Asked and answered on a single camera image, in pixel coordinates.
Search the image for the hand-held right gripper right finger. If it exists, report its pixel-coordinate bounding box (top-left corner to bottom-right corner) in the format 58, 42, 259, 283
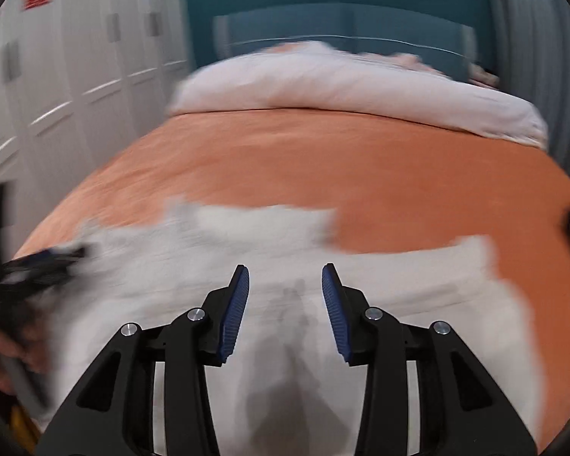
321, 262, 538, 456

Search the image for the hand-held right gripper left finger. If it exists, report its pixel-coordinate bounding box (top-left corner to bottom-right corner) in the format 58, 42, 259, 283
37, 263, 251, 456

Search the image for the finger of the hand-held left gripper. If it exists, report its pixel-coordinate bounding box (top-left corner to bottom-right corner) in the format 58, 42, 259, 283
2, 243, 90, 290

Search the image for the white zip-up jacket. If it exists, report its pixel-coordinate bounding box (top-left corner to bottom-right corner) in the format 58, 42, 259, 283
26, 202, 545, 456

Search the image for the orange bed blanket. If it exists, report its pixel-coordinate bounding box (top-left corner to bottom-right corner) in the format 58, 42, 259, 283
12, 107, 570, 456

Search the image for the yellow object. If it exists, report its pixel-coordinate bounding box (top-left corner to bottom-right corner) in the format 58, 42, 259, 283
10, 408, 35, 454

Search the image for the white panelled wardrobe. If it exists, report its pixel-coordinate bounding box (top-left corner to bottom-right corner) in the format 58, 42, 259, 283
0, 0, 195, 267

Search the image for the pale pink duvet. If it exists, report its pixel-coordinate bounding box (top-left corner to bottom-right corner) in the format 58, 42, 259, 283
168, 40, 549, 149

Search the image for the peach ruffled pillow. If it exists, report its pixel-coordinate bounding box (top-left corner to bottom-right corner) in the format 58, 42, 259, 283
361, 51, 445, 74
270, 40, 336, 54

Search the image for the plush toy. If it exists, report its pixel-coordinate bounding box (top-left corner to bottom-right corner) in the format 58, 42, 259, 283
470, 64, 500, 87

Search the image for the blue upholstered headboard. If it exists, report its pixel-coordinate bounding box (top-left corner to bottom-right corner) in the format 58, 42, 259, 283
213, 4, 477, 81

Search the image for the grey curtain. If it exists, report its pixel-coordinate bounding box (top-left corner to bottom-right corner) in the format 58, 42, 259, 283
477, 0, 570, 186

